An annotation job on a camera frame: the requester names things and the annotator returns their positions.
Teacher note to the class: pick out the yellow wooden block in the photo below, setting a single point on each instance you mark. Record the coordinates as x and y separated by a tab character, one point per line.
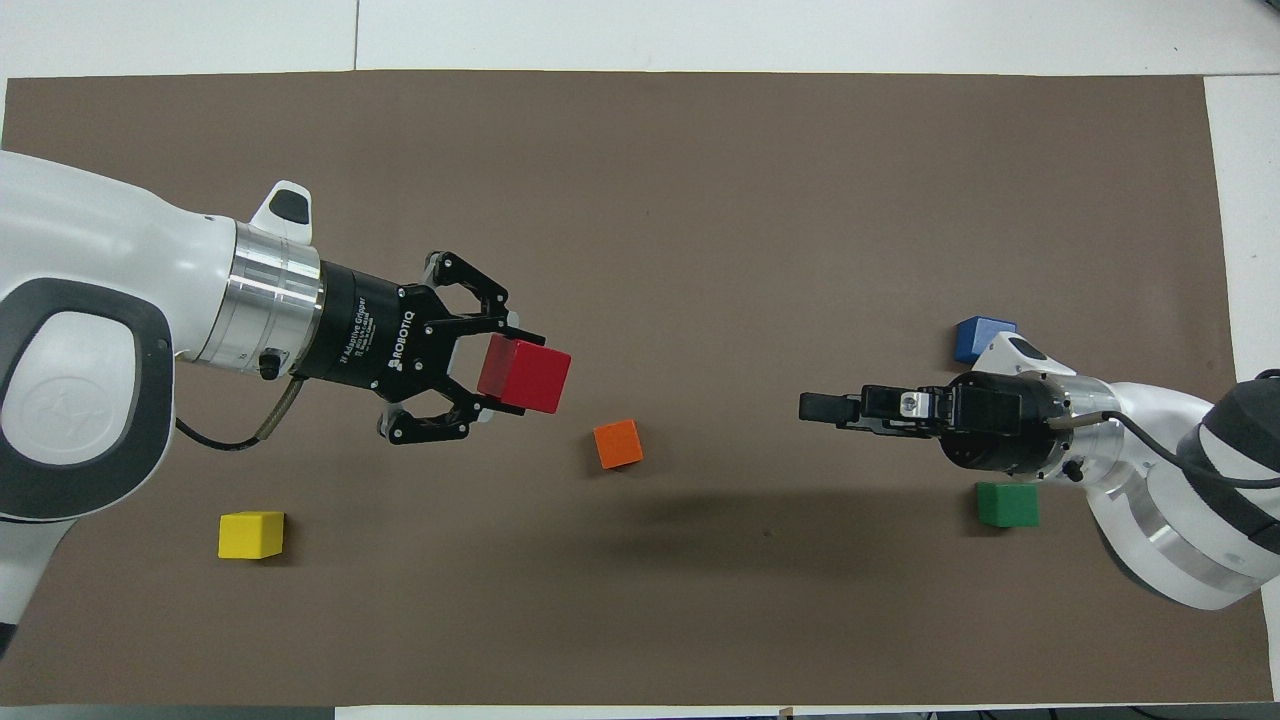
250	536

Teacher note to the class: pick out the brown paper table mat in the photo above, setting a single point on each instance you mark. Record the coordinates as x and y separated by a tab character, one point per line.
700	200

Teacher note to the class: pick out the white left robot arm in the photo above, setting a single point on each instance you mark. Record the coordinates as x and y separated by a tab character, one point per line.
100	260

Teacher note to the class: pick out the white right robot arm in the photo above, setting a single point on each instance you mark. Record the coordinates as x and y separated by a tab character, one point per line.
1180	500

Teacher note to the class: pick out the orange wooden block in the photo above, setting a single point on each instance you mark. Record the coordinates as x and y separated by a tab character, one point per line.
618	445

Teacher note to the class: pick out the red wooden block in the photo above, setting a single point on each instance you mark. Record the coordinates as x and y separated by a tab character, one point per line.
525	375

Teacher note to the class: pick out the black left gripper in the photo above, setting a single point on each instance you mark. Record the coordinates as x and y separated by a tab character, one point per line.
360	330

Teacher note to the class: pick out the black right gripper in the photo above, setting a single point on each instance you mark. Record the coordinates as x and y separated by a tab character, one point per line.
1000	420

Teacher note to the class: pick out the blue wooden block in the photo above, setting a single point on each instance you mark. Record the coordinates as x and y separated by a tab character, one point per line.
972	338

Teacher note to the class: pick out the green wooden block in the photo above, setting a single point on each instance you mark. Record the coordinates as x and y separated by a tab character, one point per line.
1008	506

